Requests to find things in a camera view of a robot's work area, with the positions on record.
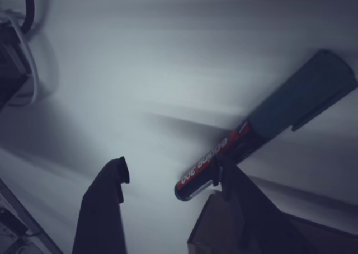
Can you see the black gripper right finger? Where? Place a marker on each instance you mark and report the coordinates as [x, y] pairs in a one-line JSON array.
[[251, 217]]

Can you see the open cardboard box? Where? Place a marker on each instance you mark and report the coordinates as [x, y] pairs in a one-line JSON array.
[[215, 228]]

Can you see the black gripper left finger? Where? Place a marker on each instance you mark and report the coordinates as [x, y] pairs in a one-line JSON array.
[[100, 209]]

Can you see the red marker with green cap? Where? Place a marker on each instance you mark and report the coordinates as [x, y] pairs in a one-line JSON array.
[[302, 97]]

